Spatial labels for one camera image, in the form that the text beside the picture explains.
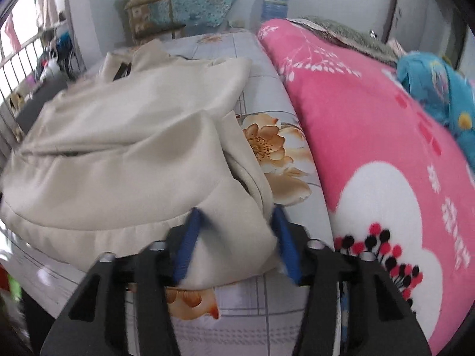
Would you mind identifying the beige zip-up jacket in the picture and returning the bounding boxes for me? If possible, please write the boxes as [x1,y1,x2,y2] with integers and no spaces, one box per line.
[1,40,278,289]

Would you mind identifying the pink floral blanket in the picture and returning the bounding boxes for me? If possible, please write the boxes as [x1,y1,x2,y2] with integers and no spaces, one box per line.
[258,19,474,355]

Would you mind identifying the grey flat board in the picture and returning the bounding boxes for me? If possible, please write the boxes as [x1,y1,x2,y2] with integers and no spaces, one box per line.
[16,76,68,134]

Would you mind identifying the blue patterned cloth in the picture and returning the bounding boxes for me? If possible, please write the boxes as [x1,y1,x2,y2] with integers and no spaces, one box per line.
[396,52,474,168]

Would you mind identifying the metal window railing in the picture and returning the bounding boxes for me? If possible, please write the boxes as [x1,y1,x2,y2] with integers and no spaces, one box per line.
[1,33,44,147]

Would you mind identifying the grey fuzzy blanket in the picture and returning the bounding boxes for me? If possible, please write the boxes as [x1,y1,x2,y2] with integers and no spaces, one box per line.
[288,16,398,67]

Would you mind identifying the wooden chair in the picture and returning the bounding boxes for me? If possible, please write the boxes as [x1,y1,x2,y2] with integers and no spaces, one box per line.
[124,0,186,45]

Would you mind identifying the blue water jug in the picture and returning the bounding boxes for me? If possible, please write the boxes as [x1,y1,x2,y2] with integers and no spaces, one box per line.
[261,0,288,23]

